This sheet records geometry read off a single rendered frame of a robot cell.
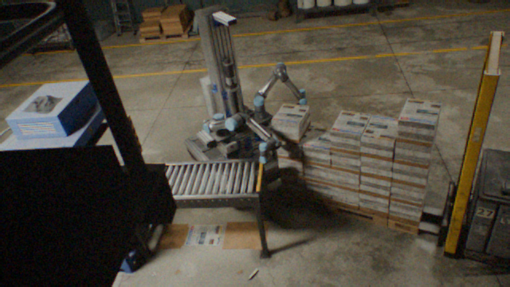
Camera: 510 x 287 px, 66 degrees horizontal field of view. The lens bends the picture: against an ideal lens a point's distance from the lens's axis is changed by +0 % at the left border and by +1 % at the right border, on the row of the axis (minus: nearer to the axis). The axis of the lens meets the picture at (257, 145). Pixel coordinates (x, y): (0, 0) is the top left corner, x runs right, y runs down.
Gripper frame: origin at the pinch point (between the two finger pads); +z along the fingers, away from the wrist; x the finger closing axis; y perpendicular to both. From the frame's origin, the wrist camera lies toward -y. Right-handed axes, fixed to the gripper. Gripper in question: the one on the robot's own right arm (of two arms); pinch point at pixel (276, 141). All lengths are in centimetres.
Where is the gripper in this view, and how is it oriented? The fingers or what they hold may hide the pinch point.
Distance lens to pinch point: 397.8
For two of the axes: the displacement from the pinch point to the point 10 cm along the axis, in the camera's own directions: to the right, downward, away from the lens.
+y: -1.3, -8.0, -5.8
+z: 4.2, -5.7, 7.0
